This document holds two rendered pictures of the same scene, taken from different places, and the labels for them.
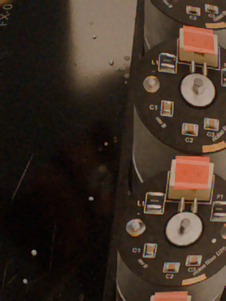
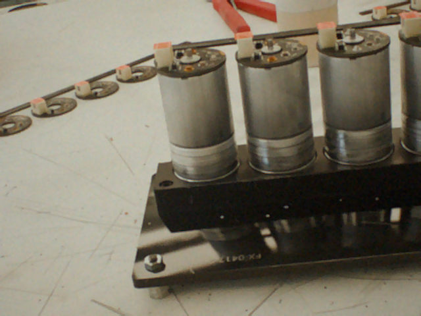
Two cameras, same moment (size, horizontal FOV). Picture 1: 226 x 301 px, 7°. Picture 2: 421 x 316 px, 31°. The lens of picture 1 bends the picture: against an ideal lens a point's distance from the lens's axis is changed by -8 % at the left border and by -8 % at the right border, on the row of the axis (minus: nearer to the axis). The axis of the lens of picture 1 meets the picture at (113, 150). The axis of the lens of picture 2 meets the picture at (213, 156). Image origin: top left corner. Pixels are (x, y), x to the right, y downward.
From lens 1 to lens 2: 0.38 m
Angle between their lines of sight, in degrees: 66
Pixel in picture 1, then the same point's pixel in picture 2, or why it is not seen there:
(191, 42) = (329, 26)
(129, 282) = not seen: outside the picture
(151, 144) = (384, 65)
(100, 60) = (285, 210)
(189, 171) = (409, 16)
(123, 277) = not seen: outside the picture
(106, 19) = (251, 214)
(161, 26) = (301, 82)
